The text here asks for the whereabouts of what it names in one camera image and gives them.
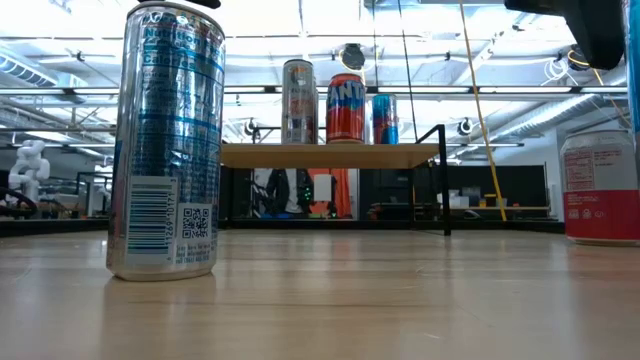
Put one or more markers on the white machine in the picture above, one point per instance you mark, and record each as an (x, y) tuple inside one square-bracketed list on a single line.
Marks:
[(27, 167)]

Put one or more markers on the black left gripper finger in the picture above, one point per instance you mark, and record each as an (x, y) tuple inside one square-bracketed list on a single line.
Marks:
[(190, 3)]

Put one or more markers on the orange cloth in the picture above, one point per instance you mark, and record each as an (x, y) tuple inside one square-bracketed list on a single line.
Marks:
[(344, 195)]

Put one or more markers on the black partition panel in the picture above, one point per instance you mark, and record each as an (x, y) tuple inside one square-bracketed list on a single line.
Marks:
[(520, 185)]

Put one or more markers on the orange Fanta strawberry soda can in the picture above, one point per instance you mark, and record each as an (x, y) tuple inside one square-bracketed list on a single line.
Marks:
[(346, 120)]

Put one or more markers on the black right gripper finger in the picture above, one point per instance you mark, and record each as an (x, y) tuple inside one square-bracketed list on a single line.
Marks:
[(595, 30)]

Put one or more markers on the silver blue slim energy can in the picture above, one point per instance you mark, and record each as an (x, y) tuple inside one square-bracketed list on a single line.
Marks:
[(385, 122), (635, 65), (165, 150)]

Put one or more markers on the person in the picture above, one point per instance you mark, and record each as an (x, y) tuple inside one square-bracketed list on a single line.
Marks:
[(287, 190)]

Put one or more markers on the wooden shelf black legs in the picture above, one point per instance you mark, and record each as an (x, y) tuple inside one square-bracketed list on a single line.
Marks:
[(325, 156)]

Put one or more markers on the white pink soda can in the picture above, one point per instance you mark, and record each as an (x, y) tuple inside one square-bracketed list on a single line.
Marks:
[(600, 200)]

